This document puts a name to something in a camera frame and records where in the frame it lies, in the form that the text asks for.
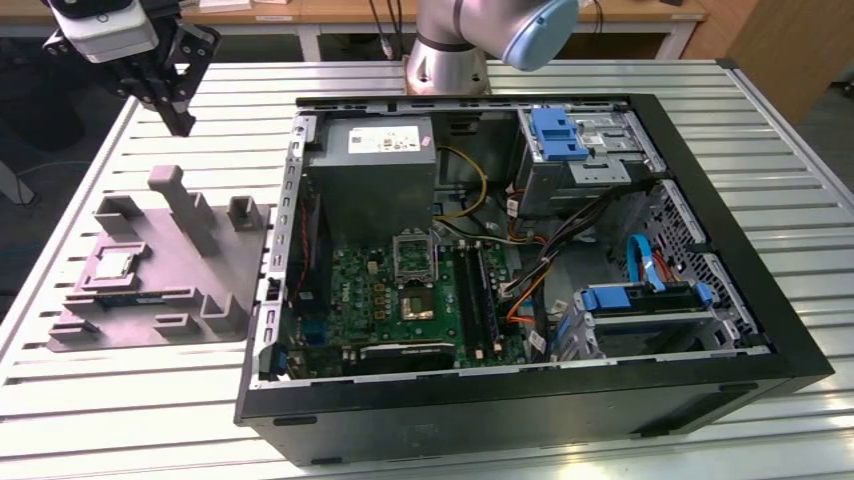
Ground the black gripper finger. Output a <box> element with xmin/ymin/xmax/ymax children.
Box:
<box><xmin>169</xmin><ymin>23</ymin><xmax>221</xmax><ymax>137</ymax></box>
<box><xmin>42</xmin><ymin>30</ymin><xmax>182</xmax><ymax>137</ymax></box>

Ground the silver CPU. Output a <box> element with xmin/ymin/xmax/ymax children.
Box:
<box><xmin>92</xmin><ymin>252</ymin><xmax>137</xmax><ymax>279</ymax></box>

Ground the CPU socket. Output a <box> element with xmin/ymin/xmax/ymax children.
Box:
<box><xmin>396</xmin><ymin>284</ymin><xmax>440</xmax><ymax>324</ymax></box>

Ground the black office chair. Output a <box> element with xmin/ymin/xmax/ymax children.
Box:
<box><xmin>0</xmin><ymin>49</ymin><xmax>94</xmax><ymax>154</ymax></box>

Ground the grey power supply unit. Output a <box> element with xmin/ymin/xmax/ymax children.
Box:
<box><xmin>302</xmin><ymin>118</ymin><xmax>440</xmax><ymax>241</ymax></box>

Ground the grey parts rack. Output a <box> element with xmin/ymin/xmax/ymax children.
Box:
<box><xmin>45</xmin><ymin>164</ymin><xmax>276</xmax><ymax>354</ymax></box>

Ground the RAM stick with blue label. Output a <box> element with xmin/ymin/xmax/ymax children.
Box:
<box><xmin>90</xmin><ymin>293</ymin><xmax>169</xmax><ymax>308</ymax></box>

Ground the green motherboard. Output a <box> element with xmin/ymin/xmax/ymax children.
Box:
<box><xmin>276</xmin><ymin>232</ymin><xmax>532</xmax><ymax>379</ymax></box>

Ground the empty blue disk carrier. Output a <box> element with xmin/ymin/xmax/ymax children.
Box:
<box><xmin>531</xmin><ymin>107</ymin><xmax>588</xmax><ymax>162</ymax></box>

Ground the black RAM slot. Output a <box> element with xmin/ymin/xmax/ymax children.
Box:
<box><xmin>452</xmin><ymin>239</ymin><xmax>486</xmax><ymax>359</ymax></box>
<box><xmin>470</xmin><ymin>239</ymin><xmax>506</xmax><ymax>354</ymax></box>

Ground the metal disk bay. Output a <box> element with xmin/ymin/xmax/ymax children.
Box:
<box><xmin>516</xmin><ymin>107</ymin><xmax>668</xmax><ymax>216</ymax></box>
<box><xmin>549</xmin><ymin>299</ymin><xmax>768</xmax><ymax>362</ymax></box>

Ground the wooden desk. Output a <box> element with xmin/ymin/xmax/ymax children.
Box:
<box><xmin>0</xmin><ymin>0</ymin><xmax>709</xmax><ymax>62</ymax></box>

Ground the black graphics card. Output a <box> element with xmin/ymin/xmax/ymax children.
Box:
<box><xmin>357</xmin><ymin>341</ymin><xmax>456</xmax><ymax>374</ymax></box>

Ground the hard disk in blue carrier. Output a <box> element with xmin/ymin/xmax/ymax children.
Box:
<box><xmin>579</xmin><ymin>281</ymin><xmax>715</xmax><ymax>316</ymax></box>

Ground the black PC case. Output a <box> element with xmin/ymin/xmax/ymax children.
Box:
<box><xmin>232</xmin><ymin>92</ymin><xmax>836</xmax><ymax>469</ymax></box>

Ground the wooden cabinet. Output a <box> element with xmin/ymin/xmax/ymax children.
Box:
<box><xmin>683</xmin><ymin>0</ymin><xmax>854</xmax><ymax>124</ymax></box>

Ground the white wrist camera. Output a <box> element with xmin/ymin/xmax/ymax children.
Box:
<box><xmin>50</xmin><ymin>0</ymin><xmax>162</xmax><ymax>65</ymax></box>

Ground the dangling cable with silver plug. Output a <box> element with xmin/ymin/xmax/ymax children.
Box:
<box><xmin>368</xmin><ymin>0</ymin><xmax>404</xmax><ymax>57</ymax></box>

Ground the yellow wire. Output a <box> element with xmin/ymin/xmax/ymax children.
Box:
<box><xmin>430</xmin><ymin>144</ymin><xmax>488</xmax><ymax>220</ymax></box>

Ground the black wire bundle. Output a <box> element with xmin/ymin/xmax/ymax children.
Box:
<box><xmin>498</xmin><ymin>177</ymin><xmax>668</xmax><ymax>301</ymax></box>

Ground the orange wire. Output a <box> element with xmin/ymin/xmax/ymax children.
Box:
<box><xmin>504</xmin><ymin>291</ymin><xmax>539</xmax><ymax>329</ymax></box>

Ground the blue flat wire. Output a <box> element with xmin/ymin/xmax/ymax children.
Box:
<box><xmin>625</xmin><ymin>233</ymin><xmax>668</xmax><ymax>294</ymax></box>

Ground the red wire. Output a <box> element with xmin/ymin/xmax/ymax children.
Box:
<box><xmin>651</xmin><ymin>249</ymin><xmax>685</xmax><ymax>286</ymax></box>

